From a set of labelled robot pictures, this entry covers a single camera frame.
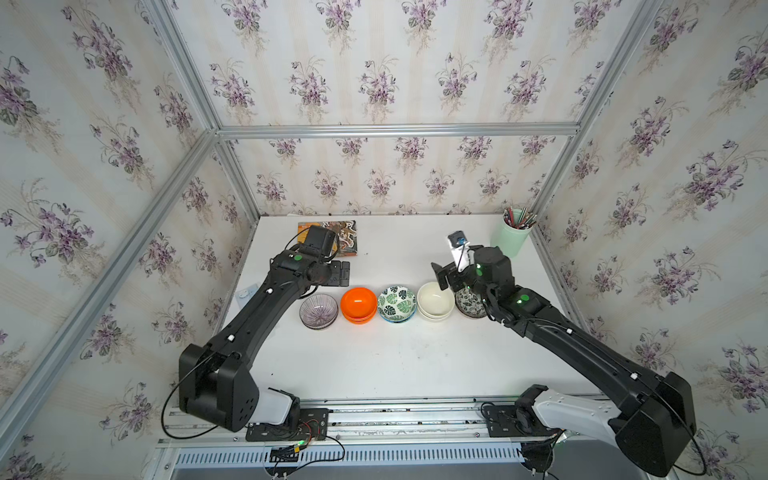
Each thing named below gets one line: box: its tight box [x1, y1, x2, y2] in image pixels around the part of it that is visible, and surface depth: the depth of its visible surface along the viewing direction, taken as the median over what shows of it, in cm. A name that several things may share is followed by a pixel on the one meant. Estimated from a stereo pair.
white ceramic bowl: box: [416, 281, 455, 321], surface depth 90 cm
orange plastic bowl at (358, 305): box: [340, 286, 377, 325], surface depth 90 cm
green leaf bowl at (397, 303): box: [378, 285, 417, 322], surface depth 94 cm
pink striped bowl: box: [299, 294, 339, 330], surface depth 92 cm
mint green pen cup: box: [490, 209, 534, 258], surface depth 103 cm
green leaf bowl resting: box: [379, 311, 416, 323], surface depth 92 cm
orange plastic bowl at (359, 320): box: [342, 311, 377, 325], surface depth 88 cm
